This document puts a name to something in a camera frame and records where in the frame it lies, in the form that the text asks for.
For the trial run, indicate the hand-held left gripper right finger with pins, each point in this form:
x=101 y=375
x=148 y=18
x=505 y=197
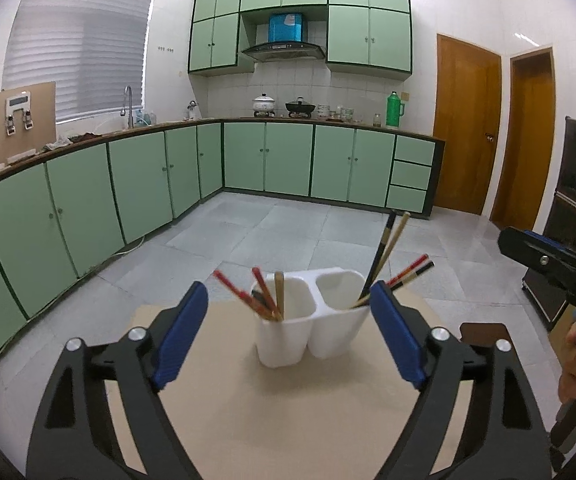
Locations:
x=397 y=335

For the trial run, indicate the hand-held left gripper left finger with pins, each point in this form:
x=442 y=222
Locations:
x=183 y=330

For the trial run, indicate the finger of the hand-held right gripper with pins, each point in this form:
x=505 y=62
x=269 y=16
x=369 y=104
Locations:
x=527 y=252
x=540 y=237

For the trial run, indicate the bundle of mixed chopsticks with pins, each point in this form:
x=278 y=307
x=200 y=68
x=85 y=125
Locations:
x=420 y=271

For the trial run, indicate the black chopstick gold band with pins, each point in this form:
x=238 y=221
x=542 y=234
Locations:
x=380 y=255

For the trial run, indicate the white two-compartment utensil holder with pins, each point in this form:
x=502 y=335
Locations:
x=283 y=340

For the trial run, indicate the tan wooden chopstick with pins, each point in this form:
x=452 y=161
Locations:
x=279 y=295

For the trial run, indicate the person's right hand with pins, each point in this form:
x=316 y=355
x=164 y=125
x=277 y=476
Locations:
x=570 y=365

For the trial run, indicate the wooden door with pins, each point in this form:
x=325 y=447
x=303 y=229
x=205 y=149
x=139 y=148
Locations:
x=467 y=125
x=525 y=140

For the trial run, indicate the green base kitchen cabinets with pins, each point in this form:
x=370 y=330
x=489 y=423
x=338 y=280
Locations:
x=143 y=180

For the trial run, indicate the green thermos jug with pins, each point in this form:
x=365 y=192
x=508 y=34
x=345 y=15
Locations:
x=394 y=110

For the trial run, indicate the small jar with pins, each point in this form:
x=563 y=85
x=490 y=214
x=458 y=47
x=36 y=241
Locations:
x=376 y=120

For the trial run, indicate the bottles by sink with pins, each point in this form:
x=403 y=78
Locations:
x=145 y=117

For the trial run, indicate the cloth on counter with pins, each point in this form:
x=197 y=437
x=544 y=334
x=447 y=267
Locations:
x=70 y=141

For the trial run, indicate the small kettle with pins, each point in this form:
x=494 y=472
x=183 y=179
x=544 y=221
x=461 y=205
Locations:
x=193 y=110

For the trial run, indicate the glass jars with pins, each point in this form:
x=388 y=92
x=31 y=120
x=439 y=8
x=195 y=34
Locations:
x=346 y=114

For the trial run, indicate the stacked bowls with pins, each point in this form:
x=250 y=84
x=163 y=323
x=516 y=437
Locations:
x=323 y=111

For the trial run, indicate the white cooking pot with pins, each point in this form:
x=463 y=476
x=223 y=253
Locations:
x=263 y=105

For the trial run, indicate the metal sink faucet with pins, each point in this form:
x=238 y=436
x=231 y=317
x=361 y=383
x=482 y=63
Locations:
x=128 y=92

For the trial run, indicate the black wok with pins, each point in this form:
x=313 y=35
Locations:
x=300 y=106

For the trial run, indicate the brown cardboard board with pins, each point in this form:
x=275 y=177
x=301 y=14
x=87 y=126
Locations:
x=43 y=120

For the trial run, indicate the white clip device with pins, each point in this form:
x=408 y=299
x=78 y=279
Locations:
x=18 y=102

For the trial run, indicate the black range hood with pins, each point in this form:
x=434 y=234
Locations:
x=283 y=51

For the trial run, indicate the white window blind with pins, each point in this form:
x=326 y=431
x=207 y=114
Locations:
x=78 y=50

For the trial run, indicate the green wall cabinets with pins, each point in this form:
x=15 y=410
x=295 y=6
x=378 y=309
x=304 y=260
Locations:
x=367 y=35

